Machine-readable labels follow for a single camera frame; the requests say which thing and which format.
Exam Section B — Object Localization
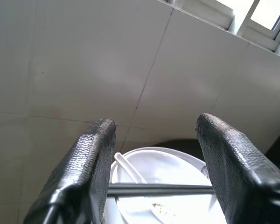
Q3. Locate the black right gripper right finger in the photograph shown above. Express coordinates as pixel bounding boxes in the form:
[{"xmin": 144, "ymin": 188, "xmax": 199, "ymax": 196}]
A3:
[{"xmin": 195, "ymin": 113, "xmax": 280, "ymax": 224}]

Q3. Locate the white plate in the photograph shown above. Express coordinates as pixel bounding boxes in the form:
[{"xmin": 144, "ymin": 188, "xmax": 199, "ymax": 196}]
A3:
[{"xmin": 104, "ymin": 146, "xmax": 224, "ymax": 224}]

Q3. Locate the white soup spoon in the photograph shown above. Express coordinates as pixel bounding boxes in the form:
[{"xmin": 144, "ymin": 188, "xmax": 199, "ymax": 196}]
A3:
[{"xmin": 113, "ymin": 152, "xmax": 178, "ymax": 224}]

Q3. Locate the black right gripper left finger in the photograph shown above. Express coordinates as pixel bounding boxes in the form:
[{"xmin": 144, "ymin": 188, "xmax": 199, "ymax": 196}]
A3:
[{"xmin": 23, "ymin": 118, "xmax": 117, "ymax": 224}]

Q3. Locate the white window frame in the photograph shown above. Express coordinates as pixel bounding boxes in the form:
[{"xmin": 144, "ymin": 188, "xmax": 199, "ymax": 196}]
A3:
[{"xmin": 157, "ymin": 0, "xmax": 280, "ymax": 56}]

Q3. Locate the black chopstick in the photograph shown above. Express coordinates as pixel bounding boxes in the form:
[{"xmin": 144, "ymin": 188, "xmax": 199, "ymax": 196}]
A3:
[{"xmin": 106, "ymin": 188, "xmax": 214, "ymax": 197}]

